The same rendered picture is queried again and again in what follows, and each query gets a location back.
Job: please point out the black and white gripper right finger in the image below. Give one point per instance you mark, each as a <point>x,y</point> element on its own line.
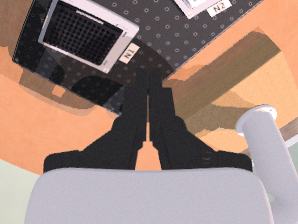
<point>183,150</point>

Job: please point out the white label with n2 text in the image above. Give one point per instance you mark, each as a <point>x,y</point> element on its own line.
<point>218,7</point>

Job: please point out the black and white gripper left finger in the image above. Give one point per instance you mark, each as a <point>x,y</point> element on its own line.
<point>114,149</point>

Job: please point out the small beige label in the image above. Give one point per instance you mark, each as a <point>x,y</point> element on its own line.
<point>130,51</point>

